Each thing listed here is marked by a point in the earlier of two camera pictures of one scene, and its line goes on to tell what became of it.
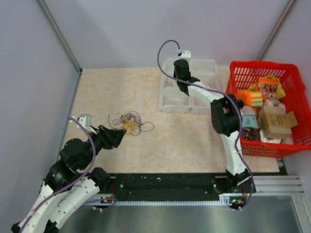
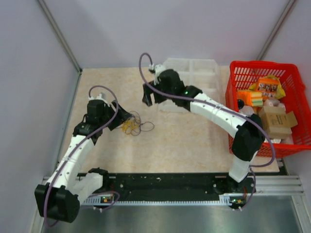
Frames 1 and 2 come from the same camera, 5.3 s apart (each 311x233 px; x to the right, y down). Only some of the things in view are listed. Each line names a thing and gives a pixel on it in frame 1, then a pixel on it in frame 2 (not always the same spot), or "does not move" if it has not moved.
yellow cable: x=130 y=124 does not move
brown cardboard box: x=276 y=123 does not move
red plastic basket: x=241 y=74 does not move
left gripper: x=111 y=138 → x=121 y=116
